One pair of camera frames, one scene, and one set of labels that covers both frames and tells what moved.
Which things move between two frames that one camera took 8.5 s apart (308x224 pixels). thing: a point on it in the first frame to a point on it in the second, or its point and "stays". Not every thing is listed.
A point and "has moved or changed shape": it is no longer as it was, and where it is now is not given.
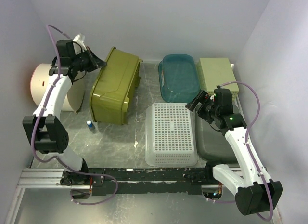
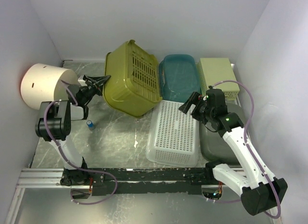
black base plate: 141,180 stays
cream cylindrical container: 73,97 has moved or changed shape
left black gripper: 96,62 to 96,81
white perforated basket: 170,139 stays
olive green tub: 117,82 has moved or changed shape
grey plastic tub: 212,145 stays
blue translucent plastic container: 178,78 stays
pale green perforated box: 212,72 stays
